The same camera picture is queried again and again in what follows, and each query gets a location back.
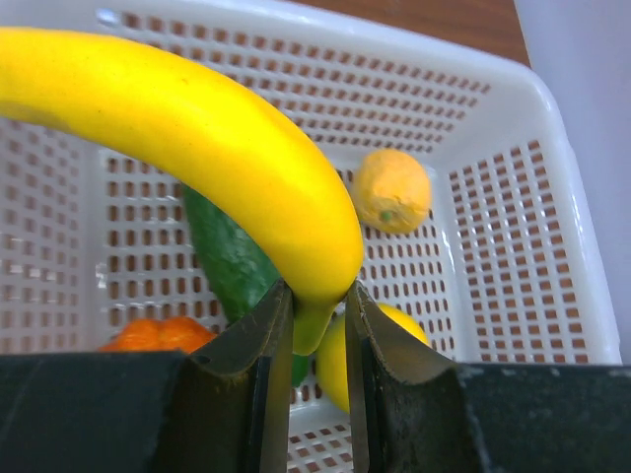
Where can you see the yellow fake lemon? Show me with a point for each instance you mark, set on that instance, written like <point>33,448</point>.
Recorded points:
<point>331,368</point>

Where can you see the yellow fake walnut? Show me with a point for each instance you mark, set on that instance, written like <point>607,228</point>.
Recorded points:
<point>391,192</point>

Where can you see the green fake cucumber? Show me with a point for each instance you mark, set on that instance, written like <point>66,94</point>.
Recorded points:
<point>237,270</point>

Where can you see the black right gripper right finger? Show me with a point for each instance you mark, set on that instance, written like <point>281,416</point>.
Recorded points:
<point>414,410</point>

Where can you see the white perforated plastic basket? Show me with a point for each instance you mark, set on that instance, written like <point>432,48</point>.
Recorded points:
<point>505,269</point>

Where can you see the orange fake fruit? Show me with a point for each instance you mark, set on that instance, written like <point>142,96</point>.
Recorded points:
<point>176,333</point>

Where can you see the yellow fake banana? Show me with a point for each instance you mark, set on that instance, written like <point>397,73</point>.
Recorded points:
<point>209,132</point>

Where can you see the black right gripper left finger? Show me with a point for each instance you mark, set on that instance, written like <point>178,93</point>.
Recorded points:
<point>223,408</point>

